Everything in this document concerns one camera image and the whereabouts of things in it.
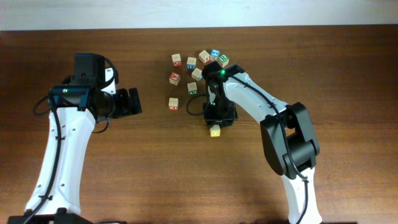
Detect wooden block yellow side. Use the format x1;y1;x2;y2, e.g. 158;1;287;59
210;124;221;138

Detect wooden block red bottom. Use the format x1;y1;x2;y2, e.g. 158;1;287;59
169;98;179;110

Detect wooden block green V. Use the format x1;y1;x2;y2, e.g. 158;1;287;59
187;82;198;95

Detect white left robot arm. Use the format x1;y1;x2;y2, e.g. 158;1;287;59
7;53;142;223

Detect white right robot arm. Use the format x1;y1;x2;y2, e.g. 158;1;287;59
202;62;323;223

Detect plain wooden block blue side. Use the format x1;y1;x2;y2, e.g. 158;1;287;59
191;68;203;82

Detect wooden block red V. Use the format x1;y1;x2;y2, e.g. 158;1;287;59
169;72;181;85

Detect wooden block green R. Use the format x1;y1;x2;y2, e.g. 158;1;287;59
217;54;229;68

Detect wooden block blue S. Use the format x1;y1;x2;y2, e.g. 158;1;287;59
210;49;220;61

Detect wooden block blue letters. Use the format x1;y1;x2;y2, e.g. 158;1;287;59
187;57;197;70

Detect wooden block red print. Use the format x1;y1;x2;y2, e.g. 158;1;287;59
198;50;210;64

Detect wooden block red G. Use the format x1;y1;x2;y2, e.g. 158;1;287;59
172;54;182;67

